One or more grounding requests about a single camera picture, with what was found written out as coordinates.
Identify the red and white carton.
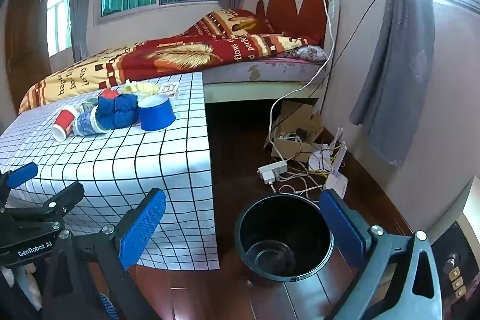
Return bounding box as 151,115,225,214
157,82,181,99

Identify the white checkered tablecloth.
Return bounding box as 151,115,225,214
0,72,221,271

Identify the white bed frame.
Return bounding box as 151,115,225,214
202,0,341,107

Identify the white coiled cable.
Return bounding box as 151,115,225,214
270,173,327,201

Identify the thin black cable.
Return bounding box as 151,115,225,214
270,0,389,141

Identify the long white cable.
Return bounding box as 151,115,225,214
264,0,336,156

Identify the blue paper bowl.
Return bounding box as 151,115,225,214
138,94,177,132

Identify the floral pillow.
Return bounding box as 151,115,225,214
285,44,328,63

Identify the red and yellow printed blanket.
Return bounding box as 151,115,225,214
19,8,327,114

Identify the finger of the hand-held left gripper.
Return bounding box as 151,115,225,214
0,181,85,231
0,162,39,210

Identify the worn grey mattress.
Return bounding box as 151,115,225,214
202,55,331,85

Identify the person's left hand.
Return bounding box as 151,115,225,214
0,264,43,310

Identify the yellow cable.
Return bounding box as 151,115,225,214
290,142,340,176

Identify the open cardboard box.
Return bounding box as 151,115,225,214
264,100,331,161

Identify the brown wooden door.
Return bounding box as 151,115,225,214
5,0,52,111

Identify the white router with antennas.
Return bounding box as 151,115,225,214
324,127,350,199

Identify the red and white headboard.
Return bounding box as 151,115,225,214
255,0,340,43

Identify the patterned paper cup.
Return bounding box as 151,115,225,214
72,107,109,136

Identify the blue knitted slipper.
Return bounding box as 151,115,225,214
99,293,121,320

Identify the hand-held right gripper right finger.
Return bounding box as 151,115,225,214
319,189,444,320

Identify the yellow cloth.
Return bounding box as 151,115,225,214
137,81,160,96

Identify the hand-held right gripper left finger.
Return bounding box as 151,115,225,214
42,188,167,320

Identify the white power strip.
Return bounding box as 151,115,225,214
258,160,289,186

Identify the blue cloth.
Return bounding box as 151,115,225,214
97,94,139,129

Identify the red paper cup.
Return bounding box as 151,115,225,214
52,109,79,142

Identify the small white device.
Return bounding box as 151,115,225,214
309,149,333,175

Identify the black plastic bin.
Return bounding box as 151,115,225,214
234,193,334,283

